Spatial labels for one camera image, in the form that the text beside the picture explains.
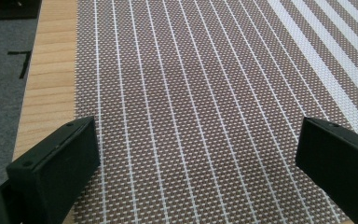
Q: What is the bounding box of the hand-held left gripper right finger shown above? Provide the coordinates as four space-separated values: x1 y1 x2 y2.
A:
295 116 358 224

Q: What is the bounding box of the black equipment base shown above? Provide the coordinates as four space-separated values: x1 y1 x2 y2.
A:
0 0 43 28

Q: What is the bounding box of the brown white-striped woven placemat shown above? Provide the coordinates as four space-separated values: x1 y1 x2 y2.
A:
64 0 358 224

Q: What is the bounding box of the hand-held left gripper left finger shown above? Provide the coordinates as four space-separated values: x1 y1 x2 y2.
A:
5 116 102 224

